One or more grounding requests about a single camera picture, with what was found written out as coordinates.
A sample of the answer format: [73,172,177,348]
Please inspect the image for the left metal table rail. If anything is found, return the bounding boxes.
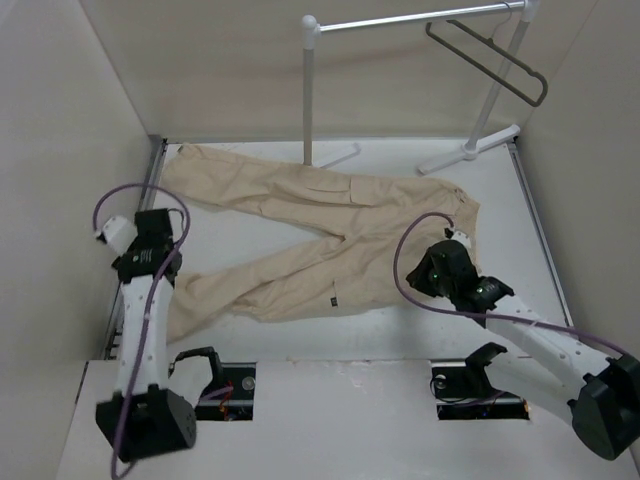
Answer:
[98,134,168,360]

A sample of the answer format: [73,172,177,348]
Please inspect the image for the white clothes rack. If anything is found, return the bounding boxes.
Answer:
[301,0,549,175]

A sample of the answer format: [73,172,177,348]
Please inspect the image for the metal table rail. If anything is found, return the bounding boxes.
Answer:
[507,140,574,327]
[98,134,168,360]

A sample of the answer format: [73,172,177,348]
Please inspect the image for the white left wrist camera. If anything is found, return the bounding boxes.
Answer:
[94,215,137,257]

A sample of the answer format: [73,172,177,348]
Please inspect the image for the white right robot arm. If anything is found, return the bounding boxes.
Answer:
[406,239,639,461]

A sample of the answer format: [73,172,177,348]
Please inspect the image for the right metal table rail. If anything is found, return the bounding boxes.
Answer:
[507,140,574,327]

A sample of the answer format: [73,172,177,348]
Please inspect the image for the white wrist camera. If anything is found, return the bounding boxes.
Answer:
[444,227,472,248]
[94,215,137,257]

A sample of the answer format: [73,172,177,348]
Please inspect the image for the beige cargo trousers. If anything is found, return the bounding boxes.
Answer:
[161,144,480,341]

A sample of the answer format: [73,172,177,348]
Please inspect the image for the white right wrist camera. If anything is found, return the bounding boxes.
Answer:
[444,227,472,248]

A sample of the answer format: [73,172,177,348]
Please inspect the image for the grey clothes hanger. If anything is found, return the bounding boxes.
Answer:
[425,2,549,107]

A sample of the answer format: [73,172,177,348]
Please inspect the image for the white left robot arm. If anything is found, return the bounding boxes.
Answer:
[95,209,225,464]

